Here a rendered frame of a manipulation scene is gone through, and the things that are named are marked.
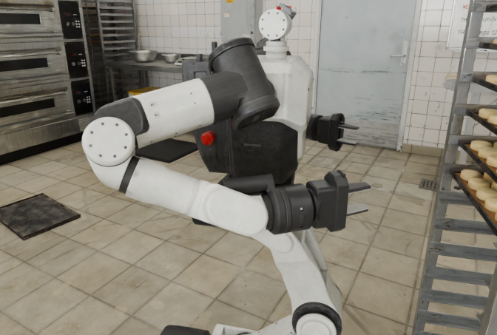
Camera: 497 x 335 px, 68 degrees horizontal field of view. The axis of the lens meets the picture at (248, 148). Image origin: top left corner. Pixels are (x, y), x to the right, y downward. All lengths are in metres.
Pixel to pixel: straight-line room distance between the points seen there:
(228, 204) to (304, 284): 0.55
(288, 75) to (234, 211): 0.34
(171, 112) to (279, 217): 0.26
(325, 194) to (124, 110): 0.38
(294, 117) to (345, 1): 3.72
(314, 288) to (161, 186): 0.63
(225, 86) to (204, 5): 4.63
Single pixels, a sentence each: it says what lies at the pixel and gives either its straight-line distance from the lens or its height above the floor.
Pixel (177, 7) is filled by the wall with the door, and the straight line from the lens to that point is 5.58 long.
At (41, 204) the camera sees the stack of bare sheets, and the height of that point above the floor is 0.02.
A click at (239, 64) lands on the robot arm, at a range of 0.71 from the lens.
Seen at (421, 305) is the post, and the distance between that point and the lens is 1.50.
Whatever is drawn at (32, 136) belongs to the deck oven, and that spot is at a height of 0.23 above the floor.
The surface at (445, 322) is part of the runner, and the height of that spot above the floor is 0.41.
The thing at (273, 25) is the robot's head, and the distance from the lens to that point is 0.88.
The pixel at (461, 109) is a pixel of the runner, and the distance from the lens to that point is 1.21.
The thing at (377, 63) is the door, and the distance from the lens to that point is 4.42.
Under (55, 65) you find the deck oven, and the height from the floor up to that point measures 0.95.
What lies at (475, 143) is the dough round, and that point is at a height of 1.06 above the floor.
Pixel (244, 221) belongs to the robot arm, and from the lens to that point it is 0.63.
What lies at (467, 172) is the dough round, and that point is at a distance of 1.21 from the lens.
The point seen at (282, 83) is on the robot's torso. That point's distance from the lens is 0.81.
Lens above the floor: 1.37
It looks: 19 degrees down
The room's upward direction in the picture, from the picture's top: straight up
